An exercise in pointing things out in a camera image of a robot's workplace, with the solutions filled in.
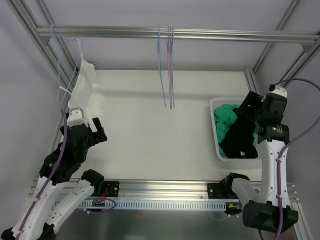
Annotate green tank top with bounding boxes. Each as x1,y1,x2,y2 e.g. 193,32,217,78
213,104,257,158

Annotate black tank top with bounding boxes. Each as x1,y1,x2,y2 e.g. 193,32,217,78
219,106,258,159

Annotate pink hanger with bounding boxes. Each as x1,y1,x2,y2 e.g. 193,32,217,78
167,26,174,110

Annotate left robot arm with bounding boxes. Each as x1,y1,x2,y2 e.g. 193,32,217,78
1,117,108,240

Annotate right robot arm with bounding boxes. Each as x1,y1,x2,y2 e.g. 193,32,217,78
223,90,299,239

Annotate white tank top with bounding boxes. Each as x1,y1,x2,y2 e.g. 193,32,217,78
58,39,105,124

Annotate white plastic basket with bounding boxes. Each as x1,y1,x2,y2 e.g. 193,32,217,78
209,96,262,163

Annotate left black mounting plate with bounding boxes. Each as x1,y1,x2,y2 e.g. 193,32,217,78
102,180,120,198

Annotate black mounting plate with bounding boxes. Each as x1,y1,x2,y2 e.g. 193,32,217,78
206,182,225,199
102,180,120,198

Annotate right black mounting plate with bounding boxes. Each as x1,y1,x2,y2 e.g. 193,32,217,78
206,182,225,199

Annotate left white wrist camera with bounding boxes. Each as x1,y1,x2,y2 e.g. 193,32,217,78
67,107,89,130

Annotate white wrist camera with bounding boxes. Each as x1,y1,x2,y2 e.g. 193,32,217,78
266,84,288,102
67,107,89,130

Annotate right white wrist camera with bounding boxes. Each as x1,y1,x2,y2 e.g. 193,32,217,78
266,84,288,102

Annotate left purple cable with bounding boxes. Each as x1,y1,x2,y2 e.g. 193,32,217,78
18,108,70,233

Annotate purple cable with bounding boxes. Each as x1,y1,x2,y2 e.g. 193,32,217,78
257,77,320,240
18,108,70,233

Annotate aluminium frame posts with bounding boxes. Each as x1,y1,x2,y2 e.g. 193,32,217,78
0,0,320,111

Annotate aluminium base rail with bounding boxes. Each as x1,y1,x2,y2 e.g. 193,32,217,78
28,177,298,202

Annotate slotted cable duct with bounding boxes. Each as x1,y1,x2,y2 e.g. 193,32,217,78
59,198,227,211

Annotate aluminium hanging rail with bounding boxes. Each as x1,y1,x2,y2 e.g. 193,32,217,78
36,25,320,44

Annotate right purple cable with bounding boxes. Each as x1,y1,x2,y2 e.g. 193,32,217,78
257,77,320,240

